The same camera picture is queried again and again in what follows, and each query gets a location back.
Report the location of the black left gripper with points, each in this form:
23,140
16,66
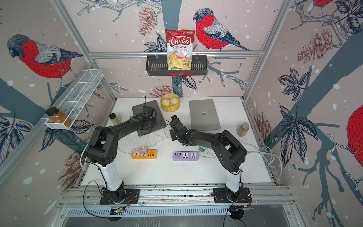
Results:
155,119

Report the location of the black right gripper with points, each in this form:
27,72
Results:
172,137

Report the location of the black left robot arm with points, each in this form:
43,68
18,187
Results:
103,146

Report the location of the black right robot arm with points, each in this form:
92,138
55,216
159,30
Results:
228,150

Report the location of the dark grey laptop on left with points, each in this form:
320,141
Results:
154,104

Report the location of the silver laptop on right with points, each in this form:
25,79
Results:
203,115

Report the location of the pink usb charger adapter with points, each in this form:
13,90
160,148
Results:
143,149

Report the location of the green usb charger adapter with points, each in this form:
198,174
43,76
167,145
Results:
202,149

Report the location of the yellow bamboo steamer basket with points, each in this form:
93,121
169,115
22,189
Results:
171,108

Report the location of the white bun in steamer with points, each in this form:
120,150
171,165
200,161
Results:
166,102
174,100

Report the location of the black-lid glass jar on table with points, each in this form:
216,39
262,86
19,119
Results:
114,119

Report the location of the orange power strip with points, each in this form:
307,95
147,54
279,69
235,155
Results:
150,154

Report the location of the purple power strip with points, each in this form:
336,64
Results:
185,156

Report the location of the silver-lid glass spice jar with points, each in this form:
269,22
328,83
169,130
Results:
243,129

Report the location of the Chuba cassava chips bag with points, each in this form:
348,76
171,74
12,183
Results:
179,49

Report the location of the orange jar on shelf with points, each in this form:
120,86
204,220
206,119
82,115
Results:
58,116

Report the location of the black wire wall basket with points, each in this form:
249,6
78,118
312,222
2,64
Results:
157,66

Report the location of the white wire wall shelf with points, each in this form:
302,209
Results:
75,98

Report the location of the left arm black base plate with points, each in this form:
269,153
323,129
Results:
123,196

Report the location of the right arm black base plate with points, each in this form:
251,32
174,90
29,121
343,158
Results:
224,195

